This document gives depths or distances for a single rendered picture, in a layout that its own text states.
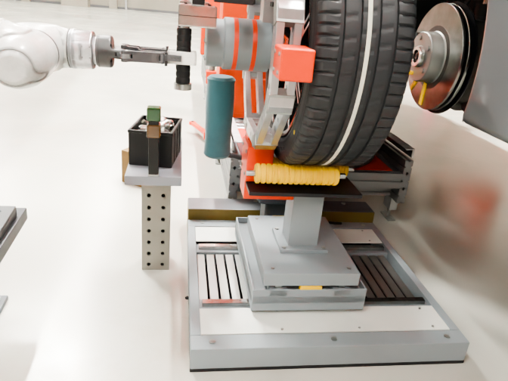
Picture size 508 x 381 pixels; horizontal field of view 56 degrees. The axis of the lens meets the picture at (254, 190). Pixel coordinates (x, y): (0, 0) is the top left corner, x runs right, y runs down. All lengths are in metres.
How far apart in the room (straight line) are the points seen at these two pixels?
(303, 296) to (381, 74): 0.71
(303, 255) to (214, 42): 0.71
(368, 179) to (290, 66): 1.29
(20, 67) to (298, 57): 0.55
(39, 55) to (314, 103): 0.59
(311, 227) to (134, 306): 0.64
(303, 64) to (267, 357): 0.81
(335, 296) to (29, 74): 1.04
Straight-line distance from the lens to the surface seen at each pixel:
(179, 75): 1.22
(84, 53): 1.21
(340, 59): 1.13
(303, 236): 1.57
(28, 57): 1.04
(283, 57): 1.06
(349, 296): 1.55
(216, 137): 1.53
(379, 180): 2.31
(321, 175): 1.39
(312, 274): 1.47
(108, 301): 1.70
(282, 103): 1.17
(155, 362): 1.46
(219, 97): 1.50
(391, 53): 1.17
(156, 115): 1.41
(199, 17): 1.19
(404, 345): 1.53
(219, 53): 1.34
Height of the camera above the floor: 0.98
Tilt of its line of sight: 22 degrees down
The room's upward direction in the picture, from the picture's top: 5 degrees clockwise
